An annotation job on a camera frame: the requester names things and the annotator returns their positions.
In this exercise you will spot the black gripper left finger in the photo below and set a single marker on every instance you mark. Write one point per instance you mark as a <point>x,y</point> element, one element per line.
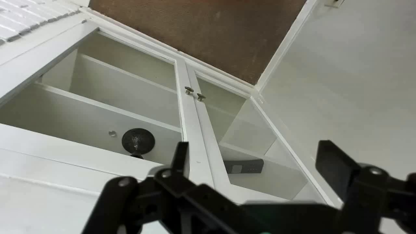
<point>147,203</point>

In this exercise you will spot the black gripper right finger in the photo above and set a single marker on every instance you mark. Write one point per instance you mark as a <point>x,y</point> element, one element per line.
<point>372,199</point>

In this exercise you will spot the black round suction cup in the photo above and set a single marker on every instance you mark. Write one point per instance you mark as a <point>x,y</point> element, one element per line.
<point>138,141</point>

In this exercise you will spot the white glass cabinet door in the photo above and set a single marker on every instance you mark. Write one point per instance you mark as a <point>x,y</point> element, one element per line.
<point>26,69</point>
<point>208,143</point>

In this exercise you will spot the white built-in cabinet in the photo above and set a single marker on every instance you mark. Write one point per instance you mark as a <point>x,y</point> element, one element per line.
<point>52,173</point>

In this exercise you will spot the small metal door knob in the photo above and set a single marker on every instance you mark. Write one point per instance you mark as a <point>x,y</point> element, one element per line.
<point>200,97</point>
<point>188,90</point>

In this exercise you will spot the white painted brick fireplace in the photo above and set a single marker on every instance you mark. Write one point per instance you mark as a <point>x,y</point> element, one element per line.
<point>26,17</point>

